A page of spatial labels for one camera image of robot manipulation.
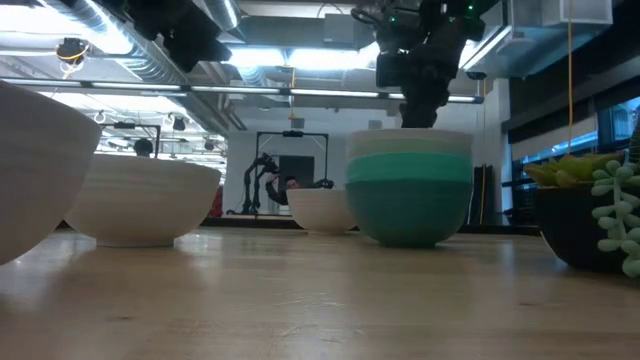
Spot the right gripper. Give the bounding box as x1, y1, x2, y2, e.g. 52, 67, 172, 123
399, 34, 456, 129

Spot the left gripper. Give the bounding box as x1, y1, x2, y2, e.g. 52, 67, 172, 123
124, 0, 234, 74

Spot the mint green bowl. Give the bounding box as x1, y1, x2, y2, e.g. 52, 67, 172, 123
347, 138, 474, 160

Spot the light teal bowl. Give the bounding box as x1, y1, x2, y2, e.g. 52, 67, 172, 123
346, 152, 474, 184

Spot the overhead light bar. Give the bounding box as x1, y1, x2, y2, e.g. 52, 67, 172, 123
0, 77, 485, 105

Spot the red cabinet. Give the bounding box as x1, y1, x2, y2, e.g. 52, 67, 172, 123
209, 185, 224, 218

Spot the person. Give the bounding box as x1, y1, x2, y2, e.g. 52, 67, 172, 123
264, 173, 302, 207

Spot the yellow-green succulent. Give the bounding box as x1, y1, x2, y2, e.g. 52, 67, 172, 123
523, 152, 626, 189

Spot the dark plant pot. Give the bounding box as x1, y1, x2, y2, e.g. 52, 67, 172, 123
534, 185, 640, 275

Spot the pale green bead succulent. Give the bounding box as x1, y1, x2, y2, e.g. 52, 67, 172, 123
590, 159, 640, 279

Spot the silver ventilation duct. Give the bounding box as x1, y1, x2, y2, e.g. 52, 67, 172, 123
29, 0, 241, 134

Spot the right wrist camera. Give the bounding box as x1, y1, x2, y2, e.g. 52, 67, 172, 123
374, 49, 404, 90

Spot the ceiling cable reel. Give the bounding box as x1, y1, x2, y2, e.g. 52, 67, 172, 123
54, 37, 92, 65

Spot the black station frame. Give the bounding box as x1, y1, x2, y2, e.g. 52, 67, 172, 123
255, 130, 330, 217

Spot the grey ceiling duct box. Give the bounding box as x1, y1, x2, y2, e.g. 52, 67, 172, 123
459, 0, 614, 79

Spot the black table frame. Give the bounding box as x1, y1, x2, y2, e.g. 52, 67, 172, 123
53, 216, 542, 237

